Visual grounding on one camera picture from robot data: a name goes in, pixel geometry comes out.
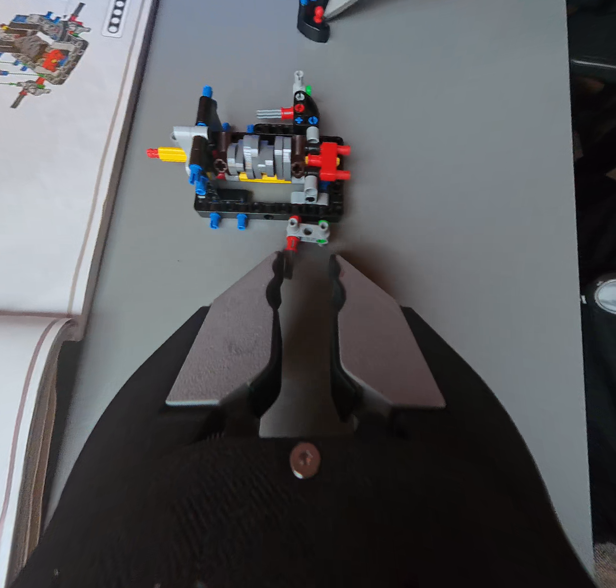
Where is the black frame lego assembly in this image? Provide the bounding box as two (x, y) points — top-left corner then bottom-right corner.
(146, 70), (352, 281)

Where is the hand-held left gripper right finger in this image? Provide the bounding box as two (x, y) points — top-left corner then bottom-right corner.
(329, 254), (446, 421)

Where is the open lego instruction booklet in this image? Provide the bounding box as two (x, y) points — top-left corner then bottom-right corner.
(0, 0), (162, 584)

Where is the black angled lego piece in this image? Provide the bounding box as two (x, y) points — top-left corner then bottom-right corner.
(296, 0), (333, 44)

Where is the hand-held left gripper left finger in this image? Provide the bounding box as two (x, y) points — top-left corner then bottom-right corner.
(165, 253), (284, 419)

